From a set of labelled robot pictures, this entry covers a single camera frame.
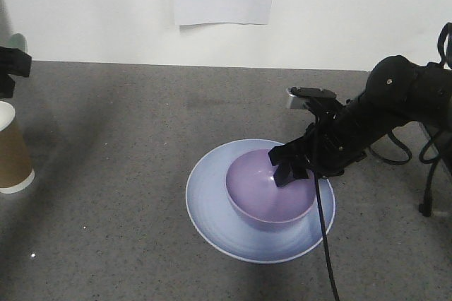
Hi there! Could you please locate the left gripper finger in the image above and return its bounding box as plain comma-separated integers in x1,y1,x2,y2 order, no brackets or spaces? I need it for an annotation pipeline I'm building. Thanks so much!
0,47,32,98

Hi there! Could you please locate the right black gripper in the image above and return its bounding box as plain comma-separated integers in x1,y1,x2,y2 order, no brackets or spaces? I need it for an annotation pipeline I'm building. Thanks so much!
268,102,367,187

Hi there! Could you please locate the mint green plastic spoon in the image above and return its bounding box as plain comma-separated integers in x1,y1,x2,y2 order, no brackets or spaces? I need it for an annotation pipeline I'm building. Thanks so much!
6,33,28,53

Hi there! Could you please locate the purple plastic bowl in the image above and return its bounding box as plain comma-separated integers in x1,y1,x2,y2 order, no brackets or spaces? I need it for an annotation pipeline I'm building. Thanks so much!
225,149,316,232

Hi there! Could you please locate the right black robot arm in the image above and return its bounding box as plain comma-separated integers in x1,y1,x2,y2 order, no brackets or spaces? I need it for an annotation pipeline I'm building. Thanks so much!
268,55,451,187

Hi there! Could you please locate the light blue plate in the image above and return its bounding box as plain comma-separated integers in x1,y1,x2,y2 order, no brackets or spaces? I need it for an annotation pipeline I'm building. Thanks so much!
186,139,335,264

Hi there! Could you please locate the brown paper cup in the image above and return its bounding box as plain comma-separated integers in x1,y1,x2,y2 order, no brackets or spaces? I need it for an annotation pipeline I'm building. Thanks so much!
1,101,35,194

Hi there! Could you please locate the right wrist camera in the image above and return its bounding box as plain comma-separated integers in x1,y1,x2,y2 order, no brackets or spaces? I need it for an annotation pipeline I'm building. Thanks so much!
286,87,336,110

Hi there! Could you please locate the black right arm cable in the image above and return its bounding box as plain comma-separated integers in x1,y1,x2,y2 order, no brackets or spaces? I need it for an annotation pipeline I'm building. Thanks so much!
311,173,340,301

